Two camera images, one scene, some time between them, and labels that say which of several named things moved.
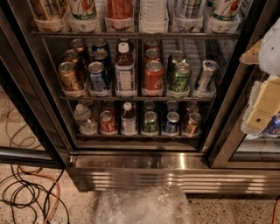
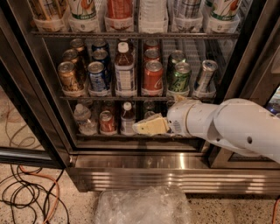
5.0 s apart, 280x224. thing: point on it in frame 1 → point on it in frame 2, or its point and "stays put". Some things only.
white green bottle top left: (84, 16) stays put
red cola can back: (151, 44) stays put
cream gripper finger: (267, 105) → (156, 124)
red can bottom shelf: (108, 123) stays put
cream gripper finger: (252, 55) → (180, 97)
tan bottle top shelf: (50, 15) stays put
